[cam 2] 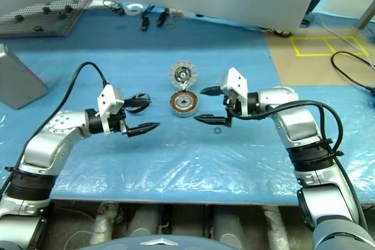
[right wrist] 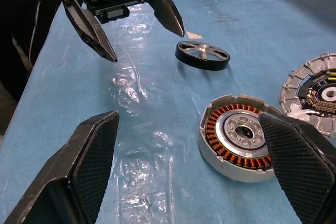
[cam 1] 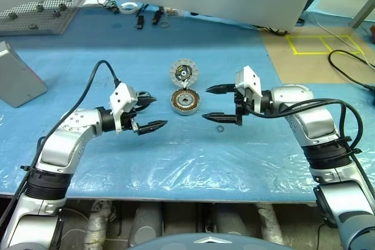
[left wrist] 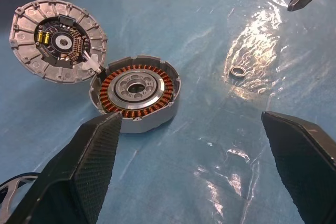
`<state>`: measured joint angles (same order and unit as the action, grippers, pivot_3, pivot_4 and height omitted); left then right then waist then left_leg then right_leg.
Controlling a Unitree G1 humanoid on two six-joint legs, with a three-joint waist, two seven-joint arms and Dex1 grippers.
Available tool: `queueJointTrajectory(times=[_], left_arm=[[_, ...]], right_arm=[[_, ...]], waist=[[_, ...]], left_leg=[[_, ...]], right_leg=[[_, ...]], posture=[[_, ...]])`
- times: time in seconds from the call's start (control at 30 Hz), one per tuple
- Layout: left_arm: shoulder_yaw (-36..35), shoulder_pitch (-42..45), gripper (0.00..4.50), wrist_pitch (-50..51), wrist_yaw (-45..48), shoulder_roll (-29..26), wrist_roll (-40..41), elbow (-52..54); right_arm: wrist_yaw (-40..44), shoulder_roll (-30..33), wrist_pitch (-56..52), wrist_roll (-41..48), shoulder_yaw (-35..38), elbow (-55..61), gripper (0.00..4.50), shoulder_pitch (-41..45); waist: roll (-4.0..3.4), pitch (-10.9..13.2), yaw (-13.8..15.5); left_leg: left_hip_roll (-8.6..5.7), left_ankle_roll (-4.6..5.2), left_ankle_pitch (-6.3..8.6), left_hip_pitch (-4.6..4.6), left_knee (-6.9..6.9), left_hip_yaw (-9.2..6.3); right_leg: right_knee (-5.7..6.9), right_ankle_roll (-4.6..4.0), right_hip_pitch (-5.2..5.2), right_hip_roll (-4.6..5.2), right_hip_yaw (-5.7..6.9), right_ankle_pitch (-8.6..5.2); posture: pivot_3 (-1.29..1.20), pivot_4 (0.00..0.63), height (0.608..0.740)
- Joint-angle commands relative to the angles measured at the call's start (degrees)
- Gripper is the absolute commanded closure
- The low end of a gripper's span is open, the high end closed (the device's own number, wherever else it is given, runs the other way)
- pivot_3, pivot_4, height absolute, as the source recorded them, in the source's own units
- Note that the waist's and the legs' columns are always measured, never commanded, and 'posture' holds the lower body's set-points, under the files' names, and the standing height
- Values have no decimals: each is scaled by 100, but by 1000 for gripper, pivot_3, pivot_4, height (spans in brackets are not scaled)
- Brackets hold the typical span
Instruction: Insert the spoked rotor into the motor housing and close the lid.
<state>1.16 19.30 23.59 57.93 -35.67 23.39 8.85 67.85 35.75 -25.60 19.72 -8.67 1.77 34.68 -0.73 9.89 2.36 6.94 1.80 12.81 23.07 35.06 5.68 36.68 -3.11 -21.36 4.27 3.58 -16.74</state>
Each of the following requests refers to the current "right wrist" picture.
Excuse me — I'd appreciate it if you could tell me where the finned motor cover circuit board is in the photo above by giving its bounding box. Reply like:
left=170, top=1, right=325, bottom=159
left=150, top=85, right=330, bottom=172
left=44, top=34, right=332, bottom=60
left=278, top=52, right=336, bottom=138

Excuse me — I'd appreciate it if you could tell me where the blue plastic table cover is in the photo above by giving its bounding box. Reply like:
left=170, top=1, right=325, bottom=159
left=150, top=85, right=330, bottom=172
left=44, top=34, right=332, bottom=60
left=0, top=0, right=336, bottom=224

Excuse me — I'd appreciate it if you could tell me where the small beige tape piece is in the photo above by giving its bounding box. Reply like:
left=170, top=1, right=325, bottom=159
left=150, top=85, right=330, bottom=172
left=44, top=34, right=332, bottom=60
left=185, top=31, right=203, bottom=40

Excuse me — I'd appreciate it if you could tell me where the motor stator with copper windings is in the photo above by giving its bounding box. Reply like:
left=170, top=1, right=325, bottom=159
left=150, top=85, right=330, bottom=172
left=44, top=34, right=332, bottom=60
left=198, top=94, right=283, bottom=184

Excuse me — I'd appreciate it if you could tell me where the black rotor ring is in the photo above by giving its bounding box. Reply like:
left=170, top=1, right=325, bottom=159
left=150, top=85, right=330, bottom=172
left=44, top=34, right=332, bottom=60
left=175, top=40, right=231, bottom=71

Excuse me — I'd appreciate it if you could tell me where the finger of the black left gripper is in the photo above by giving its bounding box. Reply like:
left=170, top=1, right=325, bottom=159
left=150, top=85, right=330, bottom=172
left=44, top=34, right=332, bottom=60
left=138, top=0, right=186, bottom=38
left=54, top=0, right=118, bottom=63

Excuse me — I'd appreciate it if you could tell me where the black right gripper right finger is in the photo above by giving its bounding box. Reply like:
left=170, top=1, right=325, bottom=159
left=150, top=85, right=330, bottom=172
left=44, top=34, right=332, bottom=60
left=258, top=111, right=336, bottom=224

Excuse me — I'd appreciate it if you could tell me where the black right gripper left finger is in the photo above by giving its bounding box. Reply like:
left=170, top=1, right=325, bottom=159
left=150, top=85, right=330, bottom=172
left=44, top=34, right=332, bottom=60
left=4, top=110, right=120, bottom=224

